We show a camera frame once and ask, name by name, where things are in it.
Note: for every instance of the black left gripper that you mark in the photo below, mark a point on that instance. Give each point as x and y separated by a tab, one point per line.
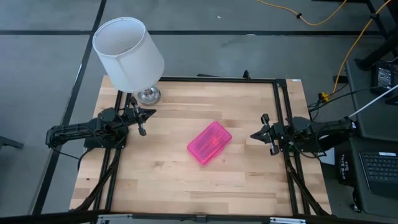
132	116

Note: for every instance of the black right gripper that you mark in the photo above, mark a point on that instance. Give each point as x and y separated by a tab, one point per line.
275	133

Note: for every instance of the clear supply box pink lid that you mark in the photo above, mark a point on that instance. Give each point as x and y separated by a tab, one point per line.
210	143

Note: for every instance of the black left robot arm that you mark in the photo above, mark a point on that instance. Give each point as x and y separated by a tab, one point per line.
71	130

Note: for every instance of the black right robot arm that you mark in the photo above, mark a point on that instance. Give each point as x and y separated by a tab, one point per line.
323	133

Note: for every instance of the white shade silver lamp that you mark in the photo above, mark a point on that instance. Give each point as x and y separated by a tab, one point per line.
127	56

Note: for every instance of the black tote bag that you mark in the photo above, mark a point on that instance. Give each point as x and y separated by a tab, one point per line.
345	168

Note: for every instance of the grey side desk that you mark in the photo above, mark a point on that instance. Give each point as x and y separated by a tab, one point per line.
362	124

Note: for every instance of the white rod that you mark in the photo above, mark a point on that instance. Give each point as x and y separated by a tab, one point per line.
373	104

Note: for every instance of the black laptop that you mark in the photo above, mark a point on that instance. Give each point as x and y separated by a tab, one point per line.
379	168

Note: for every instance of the black power device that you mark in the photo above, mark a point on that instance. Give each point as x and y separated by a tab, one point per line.
384	77

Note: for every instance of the black stand foot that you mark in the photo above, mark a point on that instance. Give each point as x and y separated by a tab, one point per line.
11	142

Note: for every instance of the black aluminium table frame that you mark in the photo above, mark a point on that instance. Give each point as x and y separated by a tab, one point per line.
217	79

